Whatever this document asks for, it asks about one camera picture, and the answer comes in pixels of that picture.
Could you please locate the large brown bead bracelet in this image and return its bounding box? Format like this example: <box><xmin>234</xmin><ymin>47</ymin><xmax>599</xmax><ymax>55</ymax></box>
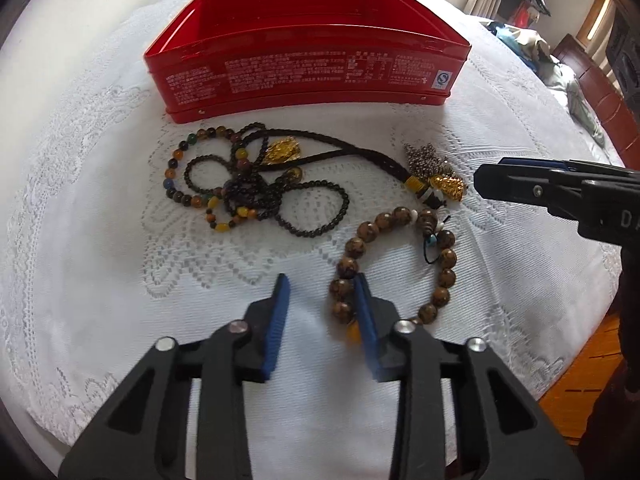
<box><xmin>327</xmin><ymin>206</ymin><xmax>458</xmax><ymax>344</ymax></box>

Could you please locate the black bead necklace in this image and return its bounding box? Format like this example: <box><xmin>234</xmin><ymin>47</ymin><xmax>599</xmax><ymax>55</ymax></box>
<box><xmin>181</xmin><ymin>121</ymin><xmax>350</xmax><ymax>238</ymax></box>

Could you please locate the dark wooden headboard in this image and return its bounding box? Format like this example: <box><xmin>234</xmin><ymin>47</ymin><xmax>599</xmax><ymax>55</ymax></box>
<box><xmin>553</xmin><ymin>34</ymin><xmax>639</xmax><ymax>170</ymax></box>

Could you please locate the pile of clothes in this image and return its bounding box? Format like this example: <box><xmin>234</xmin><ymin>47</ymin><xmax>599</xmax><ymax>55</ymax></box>
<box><xmin>477</xmin><ymin>18</ymin><xmax>606</xmax><ymax>150</ymax></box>

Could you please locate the white lace bedspread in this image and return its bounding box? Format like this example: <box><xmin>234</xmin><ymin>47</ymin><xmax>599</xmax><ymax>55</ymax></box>
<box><xmin>0</xmin><ymin>0</ymin><xmax>626</xmax><ymax>480</ymax></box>

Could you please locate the red tin box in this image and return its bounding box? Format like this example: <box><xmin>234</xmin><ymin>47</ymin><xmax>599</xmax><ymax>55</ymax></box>
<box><xmin>144</xmin><ymin>0</ymin><xmax>471</xmax><ymax>124</ymax></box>

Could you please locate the gold pixiu cord pendant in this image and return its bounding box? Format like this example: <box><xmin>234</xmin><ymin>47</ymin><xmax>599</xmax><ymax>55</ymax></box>
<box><xmin>405</xmin><ymin>174</ymin><xmax>466</xmax><ymax>209</ymax></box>

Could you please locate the black cord gold pendant necklace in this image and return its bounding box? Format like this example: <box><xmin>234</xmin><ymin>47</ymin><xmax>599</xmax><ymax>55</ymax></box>
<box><xmin>252</xmin><ymin>129</ymin><xmax>411</xmax><ymax>187</ymax></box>

